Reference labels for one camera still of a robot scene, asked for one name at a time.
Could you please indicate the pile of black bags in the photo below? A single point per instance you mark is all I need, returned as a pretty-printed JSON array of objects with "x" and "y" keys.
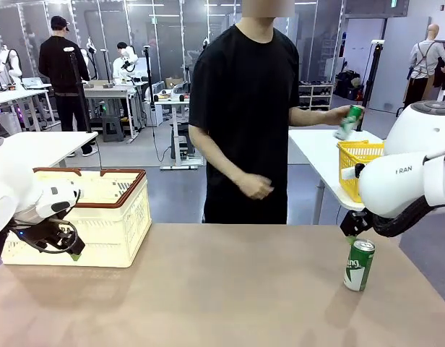
[{"x": 349, "y": 86}]

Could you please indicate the person in black t-shirt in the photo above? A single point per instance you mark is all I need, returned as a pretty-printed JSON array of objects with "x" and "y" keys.
[{"x": 244, "y": 108}]

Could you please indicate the green drink can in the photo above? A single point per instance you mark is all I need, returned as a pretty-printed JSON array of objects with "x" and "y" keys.
[
  {"x": 349, "y": 123},
  {"x": 358, "y": 267}
]

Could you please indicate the black tripod pole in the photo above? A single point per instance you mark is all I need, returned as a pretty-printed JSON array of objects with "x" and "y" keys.
[{"x": 374, "y": 72}]

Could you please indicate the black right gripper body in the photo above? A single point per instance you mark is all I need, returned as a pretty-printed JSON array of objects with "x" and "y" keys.
[{"x": 356, "y": 224}]

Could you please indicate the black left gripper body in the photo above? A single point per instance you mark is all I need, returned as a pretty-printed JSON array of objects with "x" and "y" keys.
[{"x": 52, "y": 235}]

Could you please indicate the yellow plastic basket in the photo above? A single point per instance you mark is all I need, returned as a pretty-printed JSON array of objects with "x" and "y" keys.
[{"x": 352, "y": 159}]

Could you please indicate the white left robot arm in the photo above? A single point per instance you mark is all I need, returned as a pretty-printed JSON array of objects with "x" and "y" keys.
[{"x": 9, "y": 180}]

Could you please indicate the person's right forearm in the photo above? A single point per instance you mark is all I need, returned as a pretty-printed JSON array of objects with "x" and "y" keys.
[{"x": 219, "y": 168}]

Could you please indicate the person's left forearm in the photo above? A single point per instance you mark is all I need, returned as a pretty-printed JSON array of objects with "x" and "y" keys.
[{"x": 309, "y": 117}]

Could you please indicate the cream shopping basket brown rim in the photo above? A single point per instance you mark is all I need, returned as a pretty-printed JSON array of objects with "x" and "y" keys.
[{"x": 110, "y": 231}]

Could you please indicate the black tripod stand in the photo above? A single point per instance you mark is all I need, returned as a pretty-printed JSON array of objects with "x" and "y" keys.
[{"x": 79, "y": 90}]

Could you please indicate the mannequin with apron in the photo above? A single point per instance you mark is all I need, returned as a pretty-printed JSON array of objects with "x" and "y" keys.
[{"x": 424, "y": 58}]

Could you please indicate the white standing desk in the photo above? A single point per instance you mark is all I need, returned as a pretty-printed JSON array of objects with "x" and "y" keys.
[{"x": 177, "y": 119}]

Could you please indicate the white side table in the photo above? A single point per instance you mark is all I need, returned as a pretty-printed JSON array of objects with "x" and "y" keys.
[{"x": 316, "y": 152}]

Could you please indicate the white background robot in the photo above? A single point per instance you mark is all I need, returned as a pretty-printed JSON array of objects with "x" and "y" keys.
[{"x": 126, "y": 59}]

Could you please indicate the white shoe rack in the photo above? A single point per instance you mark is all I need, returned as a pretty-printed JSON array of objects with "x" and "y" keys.
[{"x": 316, "y": 95}]

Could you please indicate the grey step stool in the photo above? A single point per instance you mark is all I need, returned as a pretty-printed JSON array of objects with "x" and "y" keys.
[{"x": 112, "y": 128}]

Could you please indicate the person with black cap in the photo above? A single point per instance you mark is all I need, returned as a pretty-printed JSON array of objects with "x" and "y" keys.
[{"x": 63, "y": 68}]

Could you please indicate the white desk with robots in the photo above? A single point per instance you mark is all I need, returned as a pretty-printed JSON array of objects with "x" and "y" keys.
[{"x": 110, "y": 90}]

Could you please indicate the person's left hand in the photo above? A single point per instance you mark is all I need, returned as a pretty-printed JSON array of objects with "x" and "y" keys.
[{"x": 336, "y": 115}]

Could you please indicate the person's right hand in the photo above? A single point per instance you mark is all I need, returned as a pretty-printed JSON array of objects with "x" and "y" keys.
[{"x": 256, "y": 186}]

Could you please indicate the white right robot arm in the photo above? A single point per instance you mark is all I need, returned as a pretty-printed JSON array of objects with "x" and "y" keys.
[{"x": 388, "y": 180}]

